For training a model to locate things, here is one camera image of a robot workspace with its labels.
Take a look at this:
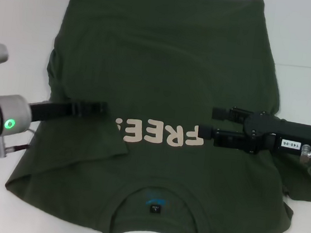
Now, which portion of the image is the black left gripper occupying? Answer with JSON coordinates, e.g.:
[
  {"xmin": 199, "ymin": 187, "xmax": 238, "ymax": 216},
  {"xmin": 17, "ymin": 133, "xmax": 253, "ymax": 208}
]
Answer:
[{"xmin": 26, "ymin": 92, "xmax": 110, "ymax": 132}]

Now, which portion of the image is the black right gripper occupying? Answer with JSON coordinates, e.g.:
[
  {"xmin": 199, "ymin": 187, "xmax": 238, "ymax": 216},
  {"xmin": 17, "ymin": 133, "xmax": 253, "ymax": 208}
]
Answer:
[{"xmin": 195, "ymin": 103, "xmax": 311, "ymax": 162}]

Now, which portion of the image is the dark green FREE t-shirt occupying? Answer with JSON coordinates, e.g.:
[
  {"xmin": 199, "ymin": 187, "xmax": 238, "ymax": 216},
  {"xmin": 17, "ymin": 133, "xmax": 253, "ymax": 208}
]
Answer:
[{"xmin": 2, "ymin": 0, "xmax": 311, "ymax": 233}]

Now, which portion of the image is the left arm cable with plug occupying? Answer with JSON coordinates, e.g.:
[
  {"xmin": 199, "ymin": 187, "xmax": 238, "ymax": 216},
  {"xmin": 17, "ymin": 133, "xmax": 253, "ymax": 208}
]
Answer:
[{"xmin": 0, "ymin": 123, "xmax": 36, "ymax": 163}]

